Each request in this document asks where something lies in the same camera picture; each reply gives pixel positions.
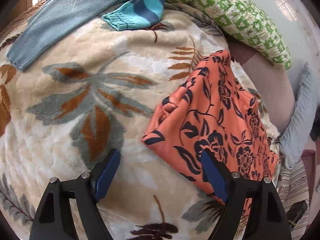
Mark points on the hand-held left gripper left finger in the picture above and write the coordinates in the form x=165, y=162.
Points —
x=107, y=172

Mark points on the grey-blue knit sweater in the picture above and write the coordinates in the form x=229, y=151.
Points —
x=62, y=12

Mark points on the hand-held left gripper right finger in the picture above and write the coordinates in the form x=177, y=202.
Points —
x=215, y=177

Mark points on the teal striped knit garment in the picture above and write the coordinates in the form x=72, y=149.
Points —
x=142, y=12

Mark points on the leaf print fleece blanket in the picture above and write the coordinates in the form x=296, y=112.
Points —
x=75, y=135

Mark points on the green checked pillow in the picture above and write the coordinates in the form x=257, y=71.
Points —
x=237, y=15

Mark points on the striped floral sofa cushion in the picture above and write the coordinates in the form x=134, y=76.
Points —
x=292, y=187

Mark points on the pink sofa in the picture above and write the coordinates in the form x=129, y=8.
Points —
x=308, y=160

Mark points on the grey-blue pillow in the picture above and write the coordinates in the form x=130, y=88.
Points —
x=297, y=125

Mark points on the dark flat object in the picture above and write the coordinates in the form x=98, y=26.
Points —
x=297, y=212

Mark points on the orange floral shirt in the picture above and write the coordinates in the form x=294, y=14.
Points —
x=212, y=110

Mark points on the pink bed sheet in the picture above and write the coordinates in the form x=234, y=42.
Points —
x=270, y=85

